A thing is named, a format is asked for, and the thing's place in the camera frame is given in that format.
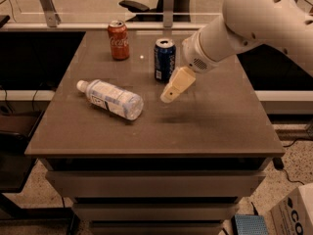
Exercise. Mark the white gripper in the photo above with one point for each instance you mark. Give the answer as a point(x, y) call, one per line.
point(195, 57)

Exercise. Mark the blue pepsi can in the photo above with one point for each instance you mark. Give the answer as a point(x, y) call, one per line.
point(165, 54)

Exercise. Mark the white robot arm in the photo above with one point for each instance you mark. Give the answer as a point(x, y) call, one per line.
point(242, 26)

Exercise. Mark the red coca-cola can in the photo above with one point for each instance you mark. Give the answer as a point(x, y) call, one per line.
point(118, 36)

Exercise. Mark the clear plastic water bottle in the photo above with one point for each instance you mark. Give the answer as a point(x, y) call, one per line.
point(112, 98)

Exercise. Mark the grey drawer cabinet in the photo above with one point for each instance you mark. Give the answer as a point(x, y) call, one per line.
point(178, 169)

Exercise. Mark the blue perforated box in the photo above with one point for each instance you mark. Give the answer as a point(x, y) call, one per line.
point(244, 224)

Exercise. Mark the white cardboard box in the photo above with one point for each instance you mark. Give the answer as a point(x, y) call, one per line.
point(293, 215)

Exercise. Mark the middle metal partition bracket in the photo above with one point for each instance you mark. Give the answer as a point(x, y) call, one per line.
point(168, 13)

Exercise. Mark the left metal partition bracket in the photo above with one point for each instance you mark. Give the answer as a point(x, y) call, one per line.
point(51, 16)

